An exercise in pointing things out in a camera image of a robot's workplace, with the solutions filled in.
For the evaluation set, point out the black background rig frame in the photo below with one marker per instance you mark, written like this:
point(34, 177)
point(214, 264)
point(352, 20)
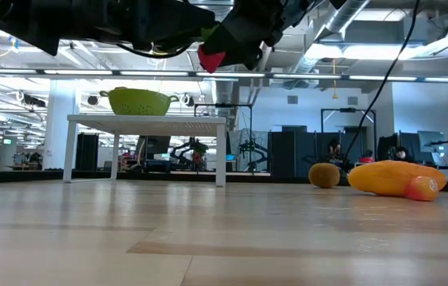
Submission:
point(224, 105)
point(347, 109)

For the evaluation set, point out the slanted silver ribbed duct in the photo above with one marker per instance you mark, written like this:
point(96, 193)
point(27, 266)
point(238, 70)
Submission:
point(347, 12)

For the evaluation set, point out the small black ceiling spotlight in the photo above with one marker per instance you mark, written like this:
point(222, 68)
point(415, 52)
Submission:
point(33, 101)
point(187, 99)
point(93, 100)

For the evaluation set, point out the brown toy kiwi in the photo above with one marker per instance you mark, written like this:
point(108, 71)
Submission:
point(323, 175)

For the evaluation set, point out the person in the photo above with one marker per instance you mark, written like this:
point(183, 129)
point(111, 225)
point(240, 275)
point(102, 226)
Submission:
point(400, 153)
point(334, 149)

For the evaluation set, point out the black metal table frame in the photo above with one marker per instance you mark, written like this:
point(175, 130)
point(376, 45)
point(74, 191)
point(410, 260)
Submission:
point(29, 176)

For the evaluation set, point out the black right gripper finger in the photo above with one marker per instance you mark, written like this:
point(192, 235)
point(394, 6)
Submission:
point(244, 33)
point(252, 57)

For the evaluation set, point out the yellow orange toy mango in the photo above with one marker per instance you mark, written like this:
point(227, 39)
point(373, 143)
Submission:
point(387, 176)

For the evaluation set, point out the long ceiling light rail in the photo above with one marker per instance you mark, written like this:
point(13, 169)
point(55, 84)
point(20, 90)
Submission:
point(327, 76)

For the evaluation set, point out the large silver ribbed duct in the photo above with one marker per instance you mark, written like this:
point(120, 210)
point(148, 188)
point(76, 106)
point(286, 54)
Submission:
point(224, 89)

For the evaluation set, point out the black partition panel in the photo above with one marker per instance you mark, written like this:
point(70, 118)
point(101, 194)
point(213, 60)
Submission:
point(287, 151)

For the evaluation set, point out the green colander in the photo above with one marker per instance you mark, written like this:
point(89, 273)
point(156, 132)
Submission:
point(138, 104)

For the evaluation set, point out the red toy strawberry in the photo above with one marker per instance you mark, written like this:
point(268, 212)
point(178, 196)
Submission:
point(210, 59)

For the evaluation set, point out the orange yellow toy fruit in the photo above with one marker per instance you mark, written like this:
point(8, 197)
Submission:
point(422, 188)

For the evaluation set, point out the background computer monitor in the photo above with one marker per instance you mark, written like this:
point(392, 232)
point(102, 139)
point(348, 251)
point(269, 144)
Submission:
point(430, 141)

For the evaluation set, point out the tall black cabinet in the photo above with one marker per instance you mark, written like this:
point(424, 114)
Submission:
point(87, 153)

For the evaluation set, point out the white square pillar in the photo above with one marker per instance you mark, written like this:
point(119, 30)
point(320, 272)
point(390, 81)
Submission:
point(59, 131)

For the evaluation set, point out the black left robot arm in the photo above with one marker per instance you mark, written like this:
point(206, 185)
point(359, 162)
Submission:
point(49, 20)

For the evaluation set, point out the white perforated shelf riser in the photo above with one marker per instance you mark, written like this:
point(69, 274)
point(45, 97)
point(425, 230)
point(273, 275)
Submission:
point(192, 126)

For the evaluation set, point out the dark background monitor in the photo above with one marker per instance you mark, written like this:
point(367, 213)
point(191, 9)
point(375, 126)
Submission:
point(156, 145)

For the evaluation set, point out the black background robot arm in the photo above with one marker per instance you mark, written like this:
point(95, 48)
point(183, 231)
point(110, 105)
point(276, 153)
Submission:
point(197, 153)
point(253, 149)

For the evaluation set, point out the red bowl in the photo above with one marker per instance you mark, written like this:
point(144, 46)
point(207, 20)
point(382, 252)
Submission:
point(366, 159)

